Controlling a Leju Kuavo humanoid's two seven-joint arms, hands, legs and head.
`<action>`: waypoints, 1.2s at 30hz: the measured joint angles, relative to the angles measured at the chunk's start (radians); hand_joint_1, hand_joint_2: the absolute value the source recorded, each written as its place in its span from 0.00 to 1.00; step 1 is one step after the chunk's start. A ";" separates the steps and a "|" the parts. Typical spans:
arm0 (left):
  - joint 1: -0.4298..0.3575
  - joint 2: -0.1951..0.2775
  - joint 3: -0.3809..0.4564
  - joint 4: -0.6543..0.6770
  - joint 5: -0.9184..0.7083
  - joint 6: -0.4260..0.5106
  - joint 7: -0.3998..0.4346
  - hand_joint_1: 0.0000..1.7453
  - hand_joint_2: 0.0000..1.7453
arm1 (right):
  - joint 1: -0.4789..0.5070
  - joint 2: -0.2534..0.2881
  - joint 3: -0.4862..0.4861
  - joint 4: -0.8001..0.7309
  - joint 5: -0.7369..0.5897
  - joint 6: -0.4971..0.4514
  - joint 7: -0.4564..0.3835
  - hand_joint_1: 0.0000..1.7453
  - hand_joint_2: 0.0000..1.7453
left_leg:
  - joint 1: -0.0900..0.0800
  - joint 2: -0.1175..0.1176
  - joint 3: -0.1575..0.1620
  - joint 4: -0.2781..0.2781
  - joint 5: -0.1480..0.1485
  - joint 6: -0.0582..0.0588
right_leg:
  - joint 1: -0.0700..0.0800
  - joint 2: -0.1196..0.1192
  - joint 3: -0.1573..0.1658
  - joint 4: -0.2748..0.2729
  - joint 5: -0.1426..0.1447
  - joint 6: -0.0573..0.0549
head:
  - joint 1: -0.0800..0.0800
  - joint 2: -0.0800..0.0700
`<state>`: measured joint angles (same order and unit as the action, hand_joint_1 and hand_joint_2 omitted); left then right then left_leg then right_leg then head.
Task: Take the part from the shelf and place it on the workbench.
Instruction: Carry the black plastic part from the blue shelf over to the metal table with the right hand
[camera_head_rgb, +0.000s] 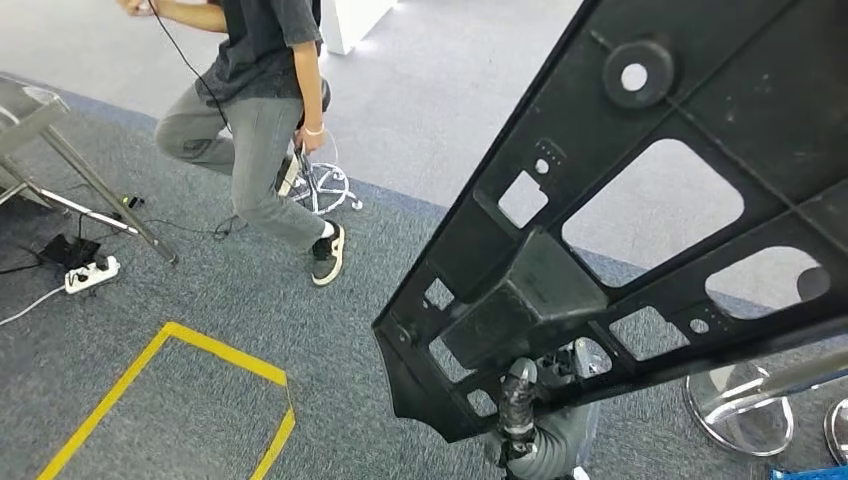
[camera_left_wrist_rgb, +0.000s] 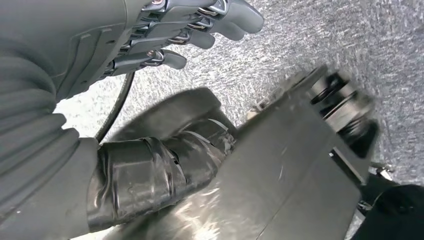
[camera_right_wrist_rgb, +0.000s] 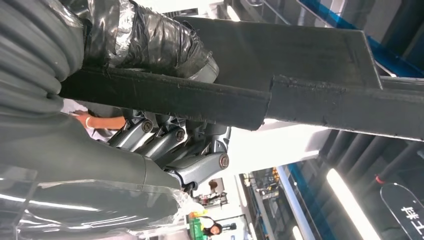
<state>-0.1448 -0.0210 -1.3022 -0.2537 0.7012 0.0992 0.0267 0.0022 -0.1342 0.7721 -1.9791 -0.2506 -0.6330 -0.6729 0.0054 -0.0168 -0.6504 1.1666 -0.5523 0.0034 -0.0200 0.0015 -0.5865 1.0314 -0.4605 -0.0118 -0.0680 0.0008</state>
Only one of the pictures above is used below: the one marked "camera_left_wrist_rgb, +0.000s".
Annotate black robot leg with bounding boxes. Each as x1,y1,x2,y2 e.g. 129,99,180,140
109,64,380,240

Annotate black robot foot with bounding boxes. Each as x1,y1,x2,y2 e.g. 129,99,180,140
351,183,424,240

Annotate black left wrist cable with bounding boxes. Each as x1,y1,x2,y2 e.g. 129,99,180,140
94,71,137,144

